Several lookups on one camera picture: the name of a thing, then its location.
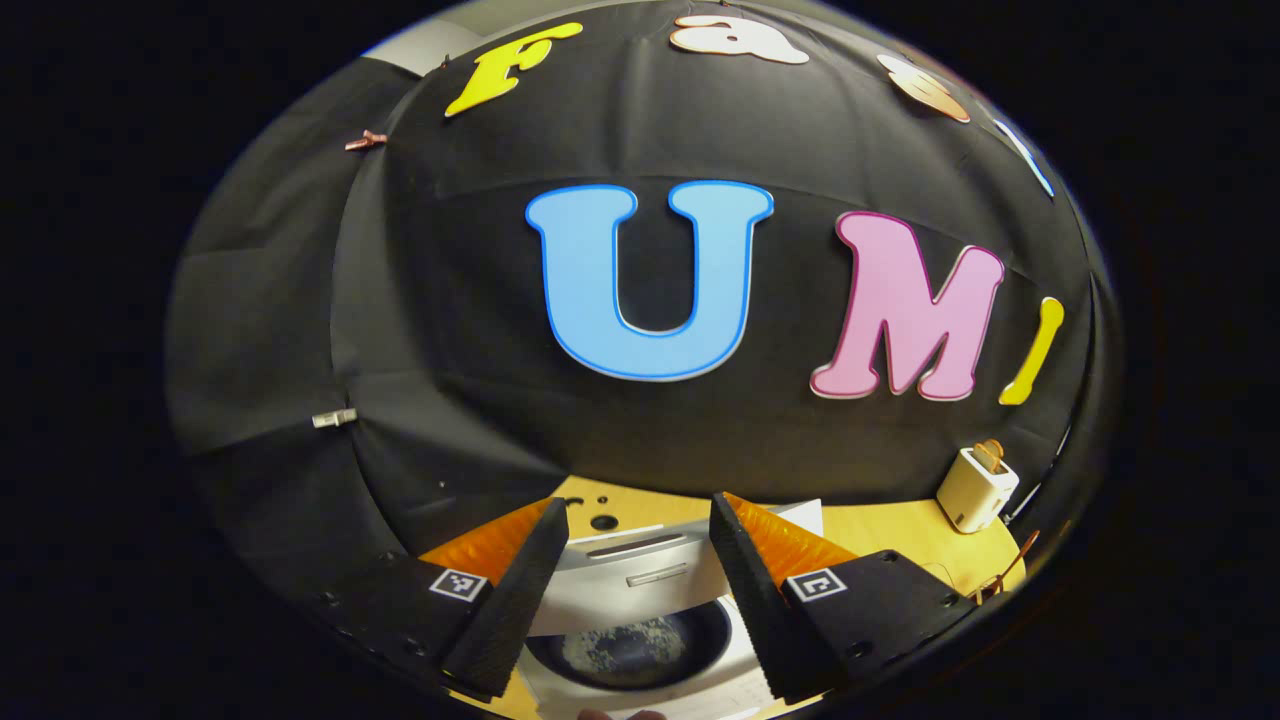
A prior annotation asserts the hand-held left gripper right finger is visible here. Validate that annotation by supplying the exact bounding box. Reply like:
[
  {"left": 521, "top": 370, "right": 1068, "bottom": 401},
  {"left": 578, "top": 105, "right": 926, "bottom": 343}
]
[{"left": 709, "top": 491, "right": 976, "bottom": 704}]

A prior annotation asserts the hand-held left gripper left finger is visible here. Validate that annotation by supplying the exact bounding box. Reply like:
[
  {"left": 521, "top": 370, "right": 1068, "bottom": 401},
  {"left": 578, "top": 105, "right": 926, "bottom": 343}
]
[{"left": 310, "top": 497, "right": 570, "bottom": 701}]

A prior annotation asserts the clear wire chopstick holder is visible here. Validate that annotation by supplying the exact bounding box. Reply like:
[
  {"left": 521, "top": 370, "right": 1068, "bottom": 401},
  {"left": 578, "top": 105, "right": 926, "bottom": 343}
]
[{"left": 965, "top": 570, "right": 1033, "bottom": 603}]

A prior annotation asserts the black backdrop cloth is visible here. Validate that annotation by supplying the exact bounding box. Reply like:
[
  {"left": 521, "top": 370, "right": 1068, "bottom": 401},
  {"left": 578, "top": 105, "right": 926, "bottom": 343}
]
[{"left": 165, "top": 0, "right": 1121, "bottom": 601}]

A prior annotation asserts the white rice cooker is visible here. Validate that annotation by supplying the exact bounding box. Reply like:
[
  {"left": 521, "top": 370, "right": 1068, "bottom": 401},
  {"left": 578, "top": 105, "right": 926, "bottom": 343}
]
[{"left": 515, "top": 497, "right": 826, "bottom": 720}]

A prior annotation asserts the white rice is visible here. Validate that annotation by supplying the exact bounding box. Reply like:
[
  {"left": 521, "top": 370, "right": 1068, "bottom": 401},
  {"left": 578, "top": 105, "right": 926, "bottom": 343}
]
[{"left": 560, "top": 617, "right": 691, "bottom": 673}]

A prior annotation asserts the white toaster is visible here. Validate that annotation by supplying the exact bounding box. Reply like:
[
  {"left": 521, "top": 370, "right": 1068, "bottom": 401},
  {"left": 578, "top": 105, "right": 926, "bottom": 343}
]
[{"left": 936, "top": 446, "right": 1021, "bottom": 534}]

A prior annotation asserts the white cable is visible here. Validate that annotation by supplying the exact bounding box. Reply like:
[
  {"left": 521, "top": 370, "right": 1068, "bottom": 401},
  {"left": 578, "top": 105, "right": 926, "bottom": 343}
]
[{"left": 1005, "top": 430, "right": 1073, "bottom": 521}]

